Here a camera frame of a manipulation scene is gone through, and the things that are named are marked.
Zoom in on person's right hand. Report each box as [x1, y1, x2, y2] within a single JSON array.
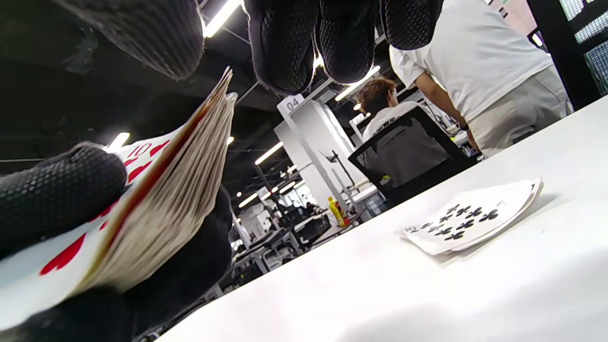
[[52, 0, 445, 94]]

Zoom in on person's left hand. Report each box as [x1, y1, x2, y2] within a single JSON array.
[[0, 142, 234, 342]]

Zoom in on red hearts playing card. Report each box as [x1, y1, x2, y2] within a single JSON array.
[[0, 69, 233, 331]]

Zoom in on deck of playing cards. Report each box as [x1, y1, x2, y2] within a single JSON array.
[[0, 66, 238, 331]]

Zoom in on black clubs playing card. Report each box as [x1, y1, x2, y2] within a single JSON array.
[[401, 177, 543, 256]]

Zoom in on long ceiling light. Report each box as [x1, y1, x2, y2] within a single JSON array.
[[255, 142, 284, 165], [203, 0, 243, 38], [335, 66, 380, 101], [107, 132, 130, 152]]

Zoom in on yellow bottle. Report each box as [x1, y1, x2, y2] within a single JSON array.
[[328, 197, 345, 228]]

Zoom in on black chair with chrome base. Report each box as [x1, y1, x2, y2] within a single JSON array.
[[348, 107, 478, 206]]

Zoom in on black mesh office chair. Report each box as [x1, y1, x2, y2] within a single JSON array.
[[526, 0, 608, 111]]

